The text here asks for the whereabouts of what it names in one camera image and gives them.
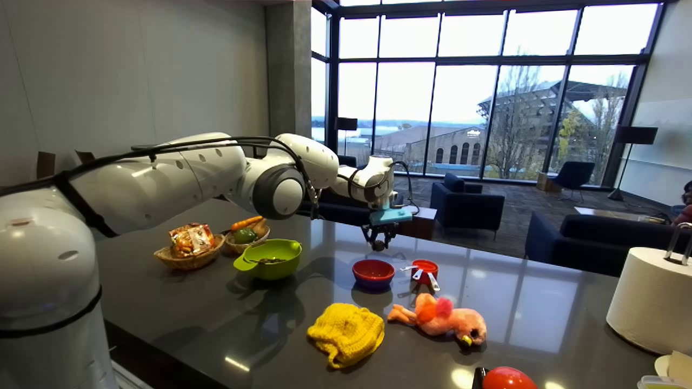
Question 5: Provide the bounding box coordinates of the large wicker basket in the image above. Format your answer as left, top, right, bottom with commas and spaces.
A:
153, 222, 224, 273

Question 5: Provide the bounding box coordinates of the dark blue armchair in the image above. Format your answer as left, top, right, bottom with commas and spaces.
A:
430, 176, 503, 232

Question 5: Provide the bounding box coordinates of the snack bag in basket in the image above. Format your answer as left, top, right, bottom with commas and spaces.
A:
169, 222, 216, 258

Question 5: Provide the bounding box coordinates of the long dark blue sofa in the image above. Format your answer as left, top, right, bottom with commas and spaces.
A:
313, 188, 379, 225

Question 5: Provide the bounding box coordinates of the green plastic bowl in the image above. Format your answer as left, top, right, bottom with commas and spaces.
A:
234, 239, 302, 281

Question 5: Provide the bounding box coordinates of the red and purple bowl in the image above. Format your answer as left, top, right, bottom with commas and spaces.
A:
353, 259, 394, 292

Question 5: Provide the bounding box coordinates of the small red cup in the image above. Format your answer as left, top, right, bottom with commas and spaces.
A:
406, 259, 440, 295

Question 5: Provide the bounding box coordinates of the dark blue sofa right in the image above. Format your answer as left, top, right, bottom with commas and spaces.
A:
526, 212, 674, 276

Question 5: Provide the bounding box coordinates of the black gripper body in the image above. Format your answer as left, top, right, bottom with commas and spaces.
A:
361, 221, 395, 242

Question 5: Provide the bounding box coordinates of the green apple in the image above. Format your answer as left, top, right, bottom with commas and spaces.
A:
232, 229, 257, 245

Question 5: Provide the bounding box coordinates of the yellow cloth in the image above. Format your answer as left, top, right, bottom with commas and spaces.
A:
308, 302, 384, 369

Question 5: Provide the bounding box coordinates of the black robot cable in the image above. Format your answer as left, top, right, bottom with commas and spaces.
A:
0, 135, 320, 218

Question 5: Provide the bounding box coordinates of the teal wrist camera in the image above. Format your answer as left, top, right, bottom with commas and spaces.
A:
370, 205, 418, 225

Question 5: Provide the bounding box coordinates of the red dome on black base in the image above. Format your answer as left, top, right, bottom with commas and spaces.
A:
473, 365, 536, 389

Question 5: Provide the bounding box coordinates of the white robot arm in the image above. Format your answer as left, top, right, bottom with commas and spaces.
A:
0, 132, 394, 389

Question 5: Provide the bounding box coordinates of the white paper towel roll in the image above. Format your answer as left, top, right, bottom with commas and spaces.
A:
605, 232, 692, 354

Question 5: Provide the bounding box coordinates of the pink orange plush toy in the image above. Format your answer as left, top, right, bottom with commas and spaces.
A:
388, 295, 488, 347

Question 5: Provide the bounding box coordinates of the seated person red shirt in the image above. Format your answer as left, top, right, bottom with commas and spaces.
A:
670, 181, 692, 227

